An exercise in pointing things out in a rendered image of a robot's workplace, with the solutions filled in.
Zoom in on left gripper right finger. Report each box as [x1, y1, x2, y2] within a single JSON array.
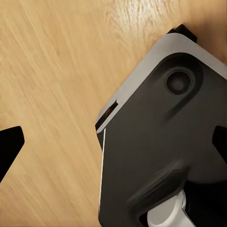
[[212, 126, 227, 164]]

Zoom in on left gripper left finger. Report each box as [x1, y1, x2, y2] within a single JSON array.
[[0, 126, 25, 183]]

